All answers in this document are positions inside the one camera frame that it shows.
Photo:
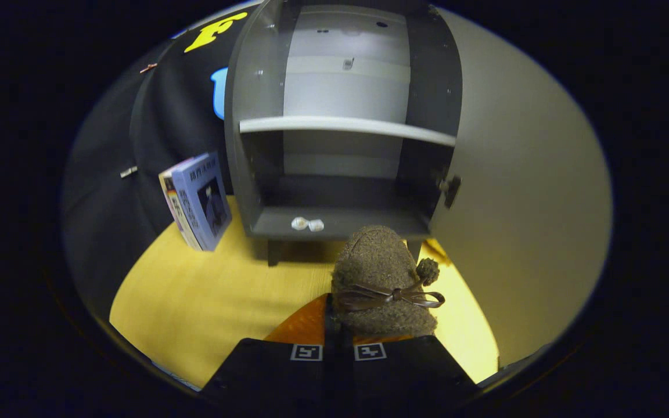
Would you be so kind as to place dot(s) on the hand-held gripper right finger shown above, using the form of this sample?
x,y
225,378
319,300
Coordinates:
x,y
404,374

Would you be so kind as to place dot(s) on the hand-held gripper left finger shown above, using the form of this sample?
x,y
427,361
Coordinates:
x,y
270,377

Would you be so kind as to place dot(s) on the brown fuzzy shoe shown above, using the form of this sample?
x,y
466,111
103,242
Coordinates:
x,y
375,255

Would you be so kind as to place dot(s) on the grey shoe cabinet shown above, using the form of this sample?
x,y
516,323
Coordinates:
x,y
340,216

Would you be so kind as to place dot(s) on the beige shoe cabinet door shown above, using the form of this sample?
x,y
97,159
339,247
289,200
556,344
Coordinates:
x,y
520,203

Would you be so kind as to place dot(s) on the blue book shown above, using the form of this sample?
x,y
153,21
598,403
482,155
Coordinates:
x,y
201,197

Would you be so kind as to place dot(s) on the white and yellow book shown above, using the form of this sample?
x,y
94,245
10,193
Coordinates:
x,y
173,209

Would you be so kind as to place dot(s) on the black backdrop cloth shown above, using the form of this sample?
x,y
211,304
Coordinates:
x,y
108,203

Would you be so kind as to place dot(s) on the small silver clip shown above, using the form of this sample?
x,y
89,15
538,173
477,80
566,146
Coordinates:
x,y
128,172

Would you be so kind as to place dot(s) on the small red clip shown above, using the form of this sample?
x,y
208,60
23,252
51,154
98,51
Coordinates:
x,y
148,67

